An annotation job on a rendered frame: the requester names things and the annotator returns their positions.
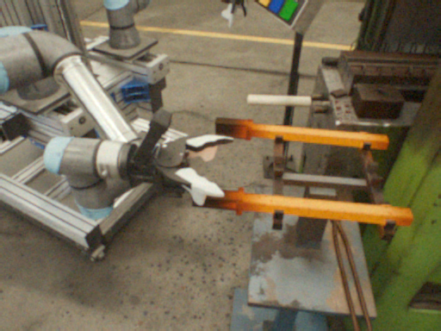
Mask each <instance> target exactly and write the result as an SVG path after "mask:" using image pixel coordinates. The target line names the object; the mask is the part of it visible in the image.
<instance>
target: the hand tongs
mask: <svg viewBox="0 0 441 331"><path fill-rule="evenodd" d="M329 220H330V221H331V222H333V224H332V234H333V240H334V244H335V251H336V254H337V257H338V261H339V269H340V272H341V275H342V279H343V285H344V287H345V294H346V299H347V302H348V306H349V309H350V314H351V320H352V323H353V327H354V331H359V328H358V322H357V317H356V314H355V310H354V305H353V301H352V299H351V291H350V288H349V285H348V282H347V277H346V273H345V269H344V265H343V260H342V256H341V253H340V250H339V240H338V234H337V227H338V229H339V232H340V234H341V235H342V237H343V239H344V244H345V247H346V251H347V256H348V258H349V261H350V264H351V271H352V274H353V277H354V279H355V285H356V287H357V293H358V297H359V301H360V303H361V305H362V309H363V316H364V319H365V321H366V327H367V330H368V331H373V328H372V326H371V323H370V316H369V314H368V310H367V305H366V302H365V301H364V297H363V290H362V288H361V284H360V283H359V277H358V275H357V270H356V265H355V262H354V260H353V257H352V255H351V248H350V245H349V243H348V239H347V237H346V234H345V232H344V230H343V228H342V226H341V225H340V220H337V219H330V218H329Z"/></svg>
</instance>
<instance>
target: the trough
mask: <svg viewBox="0 0 441 331"><path fill-rule="evenodd" d="M347 63H348V65H349V66H351V63H364V64H388V65H410V66H438V63H439V61H427V60H404V59H357V58H349V59H348V62H347Z"/></svg>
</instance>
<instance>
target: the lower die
mask: <svg viewBox="0 0 441 331"><path fill-rule="evenodd" d="M349 58H357V59H404V60H427V61H440V60H441V53H404V52H380V51H355V50H341V52H340V55H339V62H338V66H337V68H338V70H339V76H340V77H341V79H342V81H343V83H344V88H345V90H346V91H347V92H348V97H352V96H353V92H354V91H352V85H353V84H360V81H361V79H362V76H363V70H361V69H360V68H361V66H363V65H365V66H366V73H365V75H364V83H365V84H374V83H375V82H376V80H377V76H378V74H379V68H378V70H376V67H377V66H380V67H381V68H382V72H381V77H380V80H379V81H378V82H379V84H390V83H391V82H392V80H393V76H394V69H393V71H391V68H392V67H393V66H396V68H397V76H396V77H395V80H394V84H397V85H405V83H406V82H407V81H408V79H409V75H410V69H409V71H408V72H406V69H407V68H408V67H409V66H410V65H388V64H364V63H351V66H349V65H348V63H347V62H348V59H349ZM411 67H412V68H413V75H412V77H411V79H410V81H409V85H421V83H422V82H423V80H424V78H425V70H424V72H422V71H421V70H422V68H424V67H427V68H428V69H429V74H428V77H427V78H426V80H425V86H429V85H430V82H431V81H432V77H433V74H434V72H435V71H436V70H437V68H438V67H437V66H411ZM342 74H343V77H342ZM402 97H404V98H406V99H424V97H425V96H414V95H402Z"/></svg>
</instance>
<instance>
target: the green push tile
mask: <svg viewBox="0 0 441 331"><path fill-rule="evenodd" d="M298 6H299V4H298V3H295V1H293V0H288V1H287V2H286V4H285V6H284V7H283V9H282V12H281V14H280V15H279V16H281V17H282V18H283V19H286V20H287V22H289V21H290V19H291V17H292V15H293V14H294V13H295V11H296V9H297V7H298Z"/></svg>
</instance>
